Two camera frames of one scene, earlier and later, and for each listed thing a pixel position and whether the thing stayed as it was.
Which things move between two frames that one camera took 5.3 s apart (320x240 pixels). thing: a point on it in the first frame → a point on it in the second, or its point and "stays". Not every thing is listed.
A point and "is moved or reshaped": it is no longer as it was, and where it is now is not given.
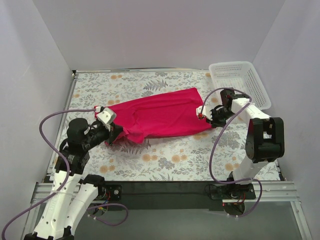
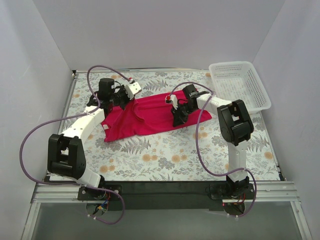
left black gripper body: (114, 131) → (122, 100)
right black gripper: (215, 118) → (180, 113)
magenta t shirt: (168, 113) is moved or reshaped
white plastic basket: (241, 76) stays
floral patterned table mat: (215, 154) stays
